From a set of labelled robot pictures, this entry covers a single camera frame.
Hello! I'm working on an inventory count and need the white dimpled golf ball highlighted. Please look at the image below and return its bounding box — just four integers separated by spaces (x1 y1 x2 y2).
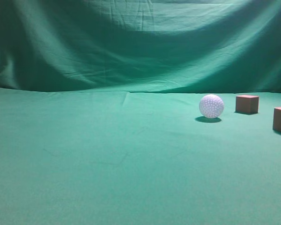
199 94 224 119

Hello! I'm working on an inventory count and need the green cloth backdrop and cover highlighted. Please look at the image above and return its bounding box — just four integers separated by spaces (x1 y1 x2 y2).
0 0 281 225

